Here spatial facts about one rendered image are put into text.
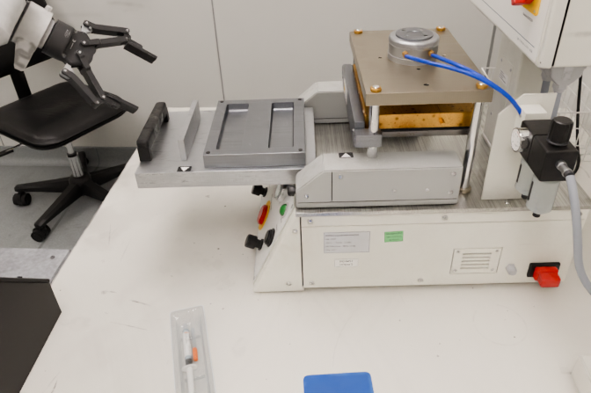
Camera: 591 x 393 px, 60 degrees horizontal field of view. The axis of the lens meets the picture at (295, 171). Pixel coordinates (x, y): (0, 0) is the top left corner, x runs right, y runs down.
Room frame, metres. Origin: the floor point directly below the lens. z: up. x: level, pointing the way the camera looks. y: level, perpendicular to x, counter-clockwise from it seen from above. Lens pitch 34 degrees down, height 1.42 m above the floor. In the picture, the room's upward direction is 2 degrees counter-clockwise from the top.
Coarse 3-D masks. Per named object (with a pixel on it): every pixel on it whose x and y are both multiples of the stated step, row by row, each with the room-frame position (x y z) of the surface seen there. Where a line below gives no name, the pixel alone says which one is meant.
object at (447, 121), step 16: (368, 112) 0.70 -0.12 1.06; (384, 112) 0.70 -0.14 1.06; (400, 112) 0.70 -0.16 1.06; (416, 112) 0.70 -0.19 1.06; (432, 112) 0.70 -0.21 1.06; (448, 112) 0.69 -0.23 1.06; (464, 112) 0.69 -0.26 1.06; (384, 128) 0.70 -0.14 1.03; (400, 128) 0.70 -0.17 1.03; (416, 128) 0.70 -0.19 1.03; (432, 128) 0.70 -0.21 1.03; (448, 128) 0.69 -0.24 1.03; (464, 128) 0.69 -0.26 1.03
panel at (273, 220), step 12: (264, 204) 0.85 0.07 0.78; (276, 204) 0.76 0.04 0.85; (288, 204) 0.68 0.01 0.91; (276, 216) 0.72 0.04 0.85; (288, 216) 0.65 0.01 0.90; (264, 228) 0.76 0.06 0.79; (276, 228) 0.68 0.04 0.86; (276, 240) 0.65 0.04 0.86; (264, 252) 0.68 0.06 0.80; (264, 264) 0.65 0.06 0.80
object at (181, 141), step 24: (192, 120) 0.81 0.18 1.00; (312, 120) 0.85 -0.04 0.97; (168, 144) 0.79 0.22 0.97; (192, 144) 0.78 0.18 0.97; (312, 144) 0.76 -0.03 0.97; (144, 168) 0.71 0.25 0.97; (168, 168) 0.71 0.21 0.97; (192, 168) 0.71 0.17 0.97; (216, 168) 0.70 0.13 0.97; (240, 168) 0.70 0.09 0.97; (264, 168) 0.70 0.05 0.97; (288, 168) 0.69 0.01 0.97
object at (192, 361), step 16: (176, 320) 0.56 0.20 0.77; (192, 320) 0.56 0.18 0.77; (176, 336) 0.53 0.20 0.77; (192, 336) 0.53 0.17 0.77; (176, 352) 0.50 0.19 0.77; (192, 352) 0.50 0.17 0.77; (208, 352) 0.50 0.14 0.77; (176, 368) 0.47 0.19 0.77; (192, 368) 0.47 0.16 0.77; (208, 368) 0.47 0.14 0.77; (176, 384) 0.45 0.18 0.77; (192, 384) 0.44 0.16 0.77; (208, 384) 0.44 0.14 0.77
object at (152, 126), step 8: (160, 104) 0.87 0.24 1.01; (152, 112) 0.84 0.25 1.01; (160, 112) 0.84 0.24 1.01; (152, 120) 0.80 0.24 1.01; (160, 120) 0.82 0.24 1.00; (168, 120) 0.87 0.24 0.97; (144, 128) 0.77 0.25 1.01; (152, 128) 0.78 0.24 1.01; (144, 136) 0.75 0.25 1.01; (152, 136) 0.76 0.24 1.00; (136, 144) 0.73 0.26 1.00; (144, 144) 0.73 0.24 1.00; (152, 144) 0.76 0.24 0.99; (144, 152) 0.73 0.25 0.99; (144, 160) 0.73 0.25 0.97
